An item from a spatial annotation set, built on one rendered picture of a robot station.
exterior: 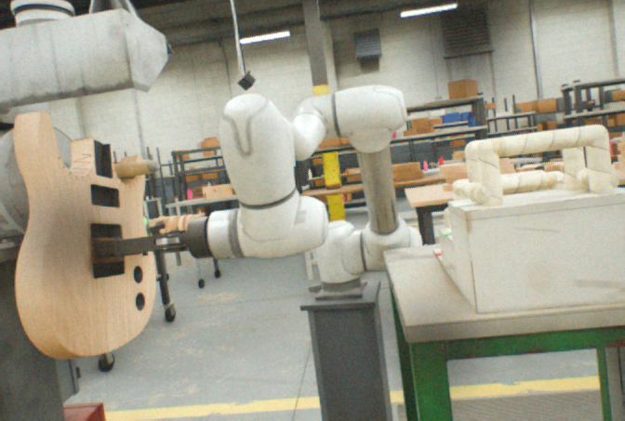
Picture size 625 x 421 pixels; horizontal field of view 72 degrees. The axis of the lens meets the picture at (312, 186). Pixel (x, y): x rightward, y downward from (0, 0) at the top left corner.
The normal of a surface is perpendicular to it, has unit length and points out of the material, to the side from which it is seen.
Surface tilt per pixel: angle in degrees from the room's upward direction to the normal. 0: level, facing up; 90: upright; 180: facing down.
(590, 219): 90
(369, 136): 133
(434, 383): 90
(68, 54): 90
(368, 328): 90
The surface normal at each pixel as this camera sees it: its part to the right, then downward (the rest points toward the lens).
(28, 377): 0.99, -0.12
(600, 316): -0.10, 0.07
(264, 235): -0.13, 0.39
